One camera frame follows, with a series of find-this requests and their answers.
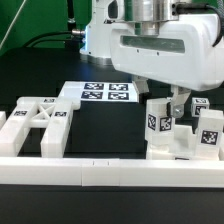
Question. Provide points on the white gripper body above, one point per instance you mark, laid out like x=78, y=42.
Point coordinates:
x=186, y=52

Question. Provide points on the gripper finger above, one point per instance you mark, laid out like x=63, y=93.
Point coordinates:
x=178, y=100
x=141, y=87

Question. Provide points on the white chair seat part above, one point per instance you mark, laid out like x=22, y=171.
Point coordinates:
x=181, y=148

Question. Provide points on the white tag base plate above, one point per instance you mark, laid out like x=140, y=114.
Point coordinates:
x=99, y=91

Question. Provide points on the white tagged cube right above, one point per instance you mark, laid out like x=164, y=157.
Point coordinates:
x=198, y=104

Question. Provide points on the white U-shaped fence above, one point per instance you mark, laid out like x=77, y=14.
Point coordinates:
x=160, y=167

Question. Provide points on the white chair back frame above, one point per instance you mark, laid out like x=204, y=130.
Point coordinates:
x=53, y=114

